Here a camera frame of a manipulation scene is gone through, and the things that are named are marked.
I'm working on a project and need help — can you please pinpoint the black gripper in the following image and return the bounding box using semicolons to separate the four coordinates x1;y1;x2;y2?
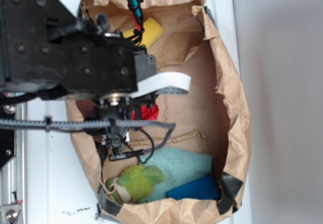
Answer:
97;93;156;161

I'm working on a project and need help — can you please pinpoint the green fuzzy plush toy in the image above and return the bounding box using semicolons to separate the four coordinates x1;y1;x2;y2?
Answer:
104;165;166;204

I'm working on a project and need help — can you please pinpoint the brown paper bag tray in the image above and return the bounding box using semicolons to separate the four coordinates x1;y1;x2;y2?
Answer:
71;0;252;223

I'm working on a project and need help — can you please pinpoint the black metal bracket plate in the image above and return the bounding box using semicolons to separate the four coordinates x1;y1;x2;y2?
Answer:
1;104;16;171

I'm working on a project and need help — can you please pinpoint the blue block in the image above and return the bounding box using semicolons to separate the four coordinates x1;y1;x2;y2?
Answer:
167;176;220;200

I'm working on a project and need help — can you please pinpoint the grey braided cable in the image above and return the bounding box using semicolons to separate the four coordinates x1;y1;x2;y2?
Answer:
0;118;176;161

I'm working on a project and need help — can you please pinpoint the yellow sponge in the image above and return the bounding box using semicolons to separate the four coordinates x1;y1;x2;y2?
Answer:
123;18;164;49

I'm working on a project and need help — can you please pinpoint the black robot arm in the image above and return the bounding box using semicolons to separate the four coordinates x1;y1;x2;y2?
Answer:
1;0;157;161

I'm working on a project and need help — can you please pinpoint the light blue cloth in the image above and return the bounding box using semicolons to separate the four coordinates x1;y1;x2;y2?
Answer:
140;147;212;202

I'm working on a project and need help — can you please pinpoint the silver corner bracket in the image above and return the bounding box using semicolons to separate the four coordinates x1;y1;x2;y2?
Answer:
1;204;21;224

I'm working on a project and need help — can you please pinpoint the red black wire bundle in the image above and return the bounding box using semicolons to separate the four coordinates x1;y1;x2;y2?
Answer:
120;0;146;45

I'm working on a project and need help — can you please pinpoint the white flat ribbon cable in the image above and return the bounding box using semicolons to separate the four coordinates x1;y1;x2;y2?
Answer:
130;72;191;99

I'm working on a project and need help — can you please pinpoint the aluminium frame rail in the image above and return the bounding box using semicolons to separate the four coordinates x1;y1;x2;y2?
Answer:
0;0;28;224

